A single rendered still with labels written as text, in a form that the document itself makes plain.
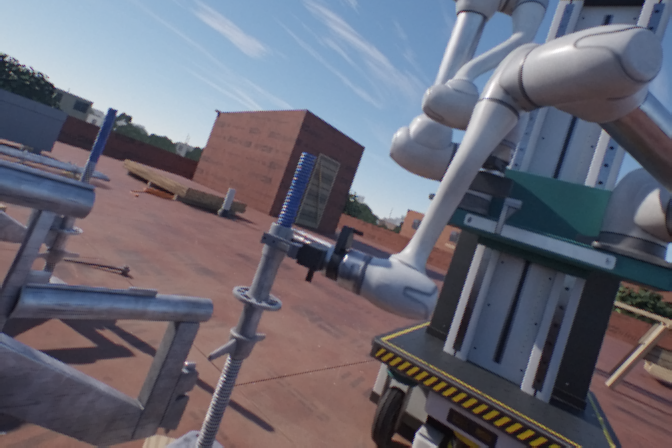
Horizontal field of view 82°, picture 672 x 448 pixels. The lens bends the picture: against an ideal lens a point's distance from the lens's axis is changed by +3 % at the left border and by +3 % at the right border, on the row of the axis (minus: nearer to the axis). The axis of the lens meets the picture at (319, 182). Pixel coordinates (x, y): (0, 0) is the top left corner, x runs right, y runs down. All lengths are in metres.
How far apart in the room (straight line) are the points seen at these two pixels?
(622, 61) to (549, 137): 0.87
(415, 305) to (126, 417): 0.58
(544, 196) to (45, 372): 1.43
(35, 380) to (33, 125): 6.02
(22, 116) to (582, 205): 6.37
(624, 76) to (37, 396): 1.08
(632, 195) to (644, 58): 0.61
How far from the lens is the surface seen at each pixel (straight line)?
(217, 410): 1.05
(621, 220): 1.40
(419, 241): 1.00
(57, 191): 0.66
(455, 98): 1.15
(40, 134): 6.71
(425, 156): 1.38
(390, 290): 0.82
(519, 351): 1.62
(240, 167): 11.20
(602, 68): 0.85
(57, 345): 1.50
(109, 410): 0.87
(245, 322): 0.96
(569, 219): 1.53
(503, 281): 1.60
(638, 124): 1.00
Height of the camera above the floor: 0.67
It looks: 3 degrees up
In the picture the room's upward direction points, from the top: 20 degrees clockwise
